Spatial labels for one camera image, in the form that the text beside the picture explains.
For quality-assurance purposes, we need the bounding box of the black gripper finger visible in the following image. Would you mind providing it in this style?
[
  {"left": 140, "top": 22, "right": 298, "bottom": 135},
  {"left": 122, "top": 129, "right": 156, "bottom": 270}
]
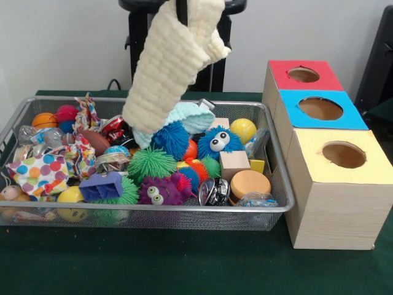
[{"left": 176, "top": 0, "right": 189, "bottom": 26}]

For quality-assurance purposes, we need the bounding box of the cream waffle cloth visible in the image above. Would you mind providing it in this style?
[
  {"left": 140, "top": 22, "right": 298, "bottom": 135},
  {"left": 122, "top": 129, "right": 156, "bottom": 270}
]
[{"left": 122, "top": 0, "right": 232, "bottom": 136}]

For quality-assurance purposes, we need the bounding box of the red black packet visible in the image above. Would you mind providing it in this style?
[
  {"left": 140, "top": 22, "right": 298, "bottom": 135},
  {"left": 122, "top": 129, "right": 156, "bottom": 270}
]
[{"left": 101, "top": 114, "right": 133, "bottom": 147}]

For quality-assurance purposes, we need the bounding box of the clear blue plastic packet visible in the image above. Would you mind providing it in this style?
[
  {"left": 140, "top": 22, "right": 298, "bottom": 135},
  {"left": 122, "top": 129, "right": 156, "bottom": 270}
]
[{"left": 244, "top": 129, "right": 271, "bottom": 159}]

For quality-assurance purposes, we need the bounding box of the clear mesh bin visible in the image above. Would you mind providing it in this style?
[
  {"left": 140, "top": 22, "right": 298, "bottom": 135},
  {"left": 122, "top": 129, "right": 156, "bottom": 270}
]
[{"left": 0, "top": 95, "right": 295, "bottom": 231}]

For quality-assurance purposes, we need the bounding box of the wooden box with three holes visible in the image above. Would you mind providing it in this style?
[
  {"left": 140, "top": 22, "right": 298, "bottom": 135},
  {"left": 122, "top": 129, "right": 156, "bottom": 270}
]
[{"left": 262, "top": 60, "right": 393, "bottom": 251}]

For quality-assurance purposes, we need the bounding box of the mint green knit cloth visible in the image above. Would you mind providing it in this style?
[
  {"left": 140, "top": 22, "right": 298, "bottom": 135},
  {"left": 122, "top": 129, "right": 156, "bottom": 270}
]
[{"left": 132, "top": 101, "right": 216, "bottom": 150}]

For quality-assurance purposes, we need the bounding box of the blue fuzzy ball with eyes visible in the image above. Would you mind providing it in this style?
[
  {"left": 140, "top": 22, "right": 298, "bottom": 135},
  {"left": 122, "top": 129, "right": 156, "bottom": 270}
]
[{"left": 196, "top": 126, "right": 244, "bottom": 162}]

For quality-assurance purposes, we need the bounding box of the blue globe ball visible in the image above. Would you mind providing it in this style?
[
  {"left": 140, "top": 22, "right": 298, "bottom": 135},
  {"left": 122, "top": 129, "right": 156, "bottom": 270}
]
[{"left": 103, "top": 146, "right": 131, "bottom": 157}]

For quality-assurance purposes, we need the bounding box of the pink spiky ball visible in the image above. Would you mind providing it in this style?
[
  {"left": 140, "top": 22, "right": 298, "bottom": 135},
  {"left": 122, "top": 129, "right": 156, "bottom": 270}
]
[{"left": 55, "top": 104, "right": 80, "bottom": 124}]

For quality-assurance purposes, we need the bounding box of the small green spiky ball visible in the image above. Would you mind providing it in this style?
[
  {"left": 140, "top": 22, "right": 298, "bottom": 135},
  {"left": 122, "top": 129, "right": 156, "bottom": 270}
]
[{"left": 126, "top": 146, "right": 177, "bottom": 184}]

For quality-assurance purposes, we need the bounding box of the brown toy football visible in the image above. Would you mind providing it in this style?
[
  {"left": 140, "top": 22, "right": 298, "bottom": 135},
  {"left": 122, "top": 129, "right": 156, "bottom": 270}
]
[{"left": 80, "top": 129, "right": 112, "bottom": 157}]

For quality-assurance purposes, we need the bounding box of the wooden cube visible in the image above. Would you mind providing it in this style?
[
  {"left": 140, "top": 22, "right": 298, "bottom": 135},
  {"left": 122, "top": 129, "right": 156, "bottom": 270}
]
[{"left": 219, "top": 151, "right": 251, "bottom": 181}]

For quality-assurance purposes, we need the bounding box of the silver can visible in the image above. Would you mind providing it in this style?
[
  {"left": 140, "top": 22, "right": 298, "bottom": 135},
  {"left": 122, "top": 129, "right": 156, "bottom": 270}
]
[{"left": 94, "top": 152, "right": 131, "bottom": 175}]

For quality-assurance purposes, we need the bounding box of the yellow block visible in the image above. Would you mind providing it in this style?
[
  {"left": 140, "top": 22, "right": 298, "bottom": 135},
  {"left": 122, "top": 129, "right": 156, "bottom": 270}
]
[{"left": 249, "top": 159, "right": 266, "bottom": 175}]

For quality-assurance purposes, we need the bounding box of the small orange basketball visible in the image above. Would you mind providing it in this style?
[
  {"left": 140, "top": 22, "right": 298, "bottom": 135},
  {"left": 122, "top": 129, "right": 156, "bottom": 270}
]
[{"left": 31, "top": 112, "right": 59, "bottom": 130}]

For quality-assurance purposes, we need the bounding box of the purple spiky ball with eyes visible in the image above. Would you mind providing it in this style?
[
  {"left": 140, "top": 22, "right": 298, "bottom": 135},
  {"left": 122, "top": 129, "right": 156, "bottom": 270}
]
[{"left": 138, "top": 172, "right": 192, "bottom": 207}]

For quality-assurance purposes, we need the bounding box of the round wooden disc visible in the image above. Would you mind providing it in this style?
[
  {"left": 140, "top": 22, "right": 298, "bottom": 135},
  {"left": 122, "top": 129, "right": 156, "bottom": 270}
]
[{"left": 228, "top": 170, "right": 272, "bottom": 203}]

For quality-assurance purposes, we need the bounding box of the large green spiky ball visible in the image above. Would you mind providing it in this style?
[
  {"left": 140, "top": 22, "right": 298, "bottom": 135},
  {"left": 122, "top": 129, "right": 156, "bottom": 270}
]
[{"left": 92, "top": 176, "right": 141, "bottom": 207}]

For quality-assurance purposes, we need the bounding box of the purple plastic block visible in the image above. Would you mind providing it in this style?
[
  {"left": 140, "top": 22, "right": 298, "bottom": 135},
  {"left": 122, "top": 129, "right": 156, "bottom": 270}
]
[{"left": 79, "top": 171, "right": 124, "bottom": 202}]

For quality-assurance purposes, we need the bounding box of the clear crumpled plastic packet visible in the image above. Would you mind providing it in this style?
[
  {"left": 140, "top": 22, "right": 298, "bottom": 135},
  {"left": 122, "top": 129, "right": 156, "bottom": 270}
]
[{"left": 236, "top": 192, "right": 280, "bottom": 208}]

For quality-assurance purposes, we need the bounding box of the black chair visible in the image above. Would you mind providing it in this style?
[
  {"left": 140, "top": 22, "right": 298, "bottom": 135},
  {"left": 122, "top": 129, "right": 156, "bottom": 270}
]
[{"left": 356, "top": 6, "right": 393, "bottom": 114}]

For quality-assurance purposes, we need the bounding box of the polka dot cloth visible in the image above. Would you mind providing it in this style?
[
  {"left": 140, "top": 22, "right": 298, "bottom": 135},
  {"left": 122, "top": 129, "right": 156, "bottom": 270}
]
[{"left": 6, "top": 144, "right": 93, "bottom": 202}]

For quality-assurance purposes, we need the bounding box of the yellow smiley ball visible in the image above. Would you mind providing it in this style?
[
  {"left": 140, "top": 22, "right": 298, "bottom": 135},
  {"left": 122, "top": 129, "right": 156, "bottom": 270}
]
[{"left": 56, "top": 186, "right": 90, "bottom": 222}]

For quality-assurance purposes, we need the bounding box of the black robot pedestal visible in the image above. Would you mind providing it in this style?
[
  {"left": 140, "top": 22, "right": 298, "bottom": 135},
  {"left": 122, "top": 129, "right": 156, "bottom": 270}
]
[{"left": 119, "top": 0, "right": 247, "bottom": 93}]

